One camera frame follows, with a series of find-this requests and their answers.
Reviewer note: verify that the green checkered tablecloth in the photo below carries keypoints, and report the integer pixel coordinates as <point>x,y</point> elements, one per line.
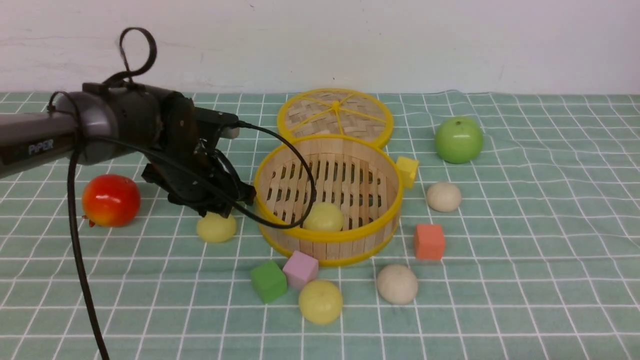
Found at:
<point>541,258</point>

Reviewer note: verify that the pink foam cube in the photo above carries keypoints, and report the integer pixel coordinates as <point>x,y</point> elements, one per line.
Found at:
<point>300,269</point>

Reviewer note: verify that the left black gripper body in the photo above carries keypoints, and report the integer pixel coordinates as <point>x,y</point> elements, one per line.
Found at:
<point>180,141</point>

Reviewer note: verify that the green foam cube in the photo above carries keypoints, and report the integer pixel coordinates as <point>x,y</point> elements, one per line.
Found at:
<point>268,281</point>

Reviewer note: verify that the white bun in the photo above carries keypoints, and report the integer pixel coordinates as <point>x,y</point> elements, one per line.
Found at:
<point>444,197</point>
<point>397,284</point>

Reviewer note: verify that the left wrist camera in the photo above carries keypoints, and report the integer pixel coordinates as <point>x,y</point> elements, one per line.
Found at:
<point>214,125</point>

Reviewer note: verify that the yellow foam cube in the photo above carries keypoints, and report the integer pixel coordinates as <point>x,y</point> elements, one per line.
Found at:
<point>408,169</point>

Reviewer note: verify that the orange foam cube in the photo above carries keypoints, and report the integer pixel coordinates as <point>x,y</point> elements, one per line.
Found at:
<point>429,242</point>

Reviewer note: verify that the yellow bun front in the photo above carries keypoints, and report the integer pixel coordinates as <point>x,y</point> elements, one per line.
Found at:
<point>320,302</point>

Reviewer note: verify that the yellow bun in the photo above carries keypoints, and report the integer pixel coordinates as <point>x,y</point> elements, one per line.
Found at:
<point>213,228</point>
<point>324,217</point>
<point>320,302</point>

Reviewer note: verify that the bamboo steamer tray yellow rim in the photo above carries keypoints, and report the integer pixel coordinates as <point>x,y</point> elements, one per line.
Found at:
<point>358,177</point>

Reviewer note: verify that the white bun front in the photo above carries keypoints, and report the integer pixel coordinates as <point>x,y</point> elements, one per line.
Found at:
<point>397,284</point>

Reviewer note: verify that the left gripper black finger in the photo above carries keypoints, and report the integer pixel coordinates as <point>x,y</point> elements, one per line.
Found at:
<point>243,191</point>

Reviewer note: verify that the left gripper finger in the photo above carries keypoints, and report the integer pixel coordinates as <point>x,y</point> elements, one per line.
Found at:
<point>210,205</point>

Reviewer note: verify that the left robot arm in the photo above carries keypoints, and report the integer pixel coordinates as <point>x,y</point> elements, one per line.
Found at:
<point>119,122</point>

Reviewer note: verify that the red pomegranate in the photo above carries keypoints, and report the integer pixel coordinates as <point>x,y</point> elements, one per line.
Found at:
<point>110,200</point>

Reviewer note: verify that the woven bamboo steamer lid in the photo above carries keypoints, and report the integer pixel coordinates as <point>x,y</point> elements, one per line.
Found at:
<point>336,111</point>

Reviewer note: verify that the green apple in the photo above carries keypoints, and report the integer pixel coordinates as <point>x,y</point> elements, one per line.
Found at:
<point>459,140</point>

